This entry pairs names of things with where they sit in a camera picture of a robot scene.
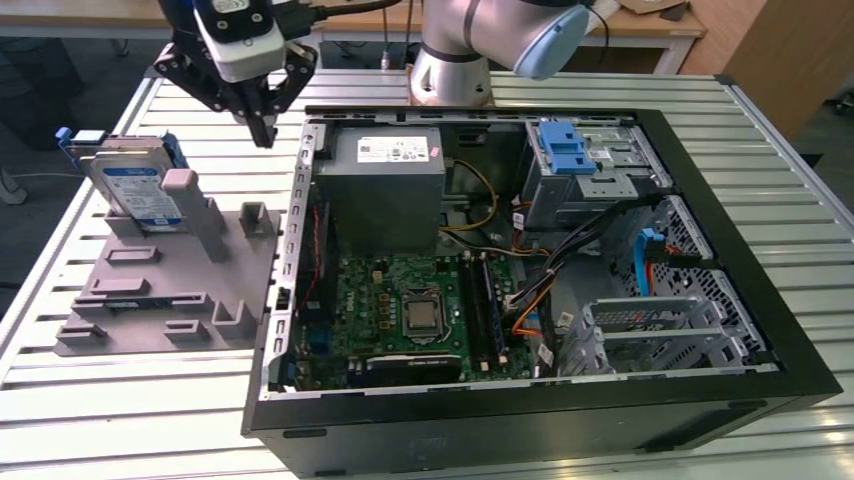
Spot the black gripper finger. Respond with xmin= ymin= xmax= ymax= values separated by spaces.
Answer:
xmin=257 ymin=46 xmax=320 ymax=149
xmin=151 ymin=42 xmax=267 ymax=147

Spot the hard disk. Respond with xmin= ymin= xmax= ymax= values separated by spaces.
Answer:
xmin=56 ymin=127 xmax=192 ymax=234

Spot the blue data wire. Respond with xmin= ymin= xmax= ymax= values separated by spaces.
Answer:
xmin=636 ymin=227 xmax=668 ymax=301

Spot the metal disk bay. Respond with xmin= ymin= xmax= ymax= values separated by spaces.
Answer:
xmin=556 ymin=294 xmax=766 ymax=376

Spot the black round bin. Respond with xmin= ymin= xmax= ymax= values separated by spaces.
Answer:
xmin=0 ymin=37 xmax=85 ymax=151

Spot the grey power supply unit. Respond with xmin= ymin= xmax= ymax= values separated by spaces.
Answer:
xmin=312 ymin=125 xmax=447 ymax=256

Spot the grey stand foot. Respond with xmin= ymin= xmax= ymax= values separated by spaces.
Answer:
xmin=0 ymin=167 xmax=29 ymax=205

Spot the grey parts rack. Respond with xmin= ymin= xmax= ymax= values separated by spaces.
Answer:
xmin=52 ymin=168 xmax=281 ymax=357

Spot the green motherboard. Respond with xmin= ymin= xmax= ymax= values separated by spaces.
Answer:
xmin=296 ymin=252 xmax=535 ymax=389

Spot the blue plastic drive latch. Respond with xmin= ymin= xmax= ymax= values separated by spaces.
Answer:
xmin=538 ymin=119 xmax=595 ymax=175

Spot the metal optical drive cage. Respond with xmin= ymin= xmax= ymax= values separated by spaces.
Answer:
xmin=519 ymin=119 xmax=672 ymax=231

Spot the silver CPU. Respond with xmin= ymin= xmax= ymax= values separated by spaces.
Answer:
xmin=403 ymin=301 xmax=446 ymax=334

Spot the black RAM slot bank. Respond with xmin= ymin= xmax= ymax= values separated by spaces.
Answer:
xmin=459 ymin=252 xmax=508 ymax=366

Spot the brown cardboard piece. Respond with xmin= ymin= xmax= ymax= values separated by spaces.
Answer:
xmin=616 ymin=0 xmax=688 ymax=21

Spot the black graphics card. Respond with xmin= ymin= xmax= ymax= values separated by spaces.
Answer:
xmin=345 ymin=352 xmax=463 ymax=387

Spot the black open PC case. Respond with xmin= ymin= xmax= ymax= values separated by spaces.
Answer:
xmin=240 ymin=104 xmax=843 ymax=479

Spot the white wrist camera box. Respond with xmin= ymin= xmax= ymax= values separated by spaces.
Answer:
xmin=192 ymin=0 xmax=289 ymax=84

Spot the thick black camera cable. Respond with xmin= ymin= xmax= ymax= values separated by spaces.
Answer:
xmin=285 ymin=0 xmax=405 ymax=22

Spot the wooden desk with white frame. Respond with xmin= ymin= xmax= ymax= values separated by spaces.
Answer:
xmin=0 ymin=0 xmax=708 ymax=76

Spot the yellow and black power cable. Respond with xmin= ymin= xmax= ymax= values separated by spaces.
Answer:
xmin=439 ymin=158 xmax=502 ymax=234

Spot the black cable bundle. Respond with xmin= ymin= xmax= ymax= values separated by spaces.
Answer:
xmin=506 ymin=197 xmax=659 ymax=311

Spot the orange red wire bundle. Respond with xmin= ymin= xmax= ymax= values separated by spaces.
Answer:
xmin=510 ymin=279 xmax=559 ymax=341

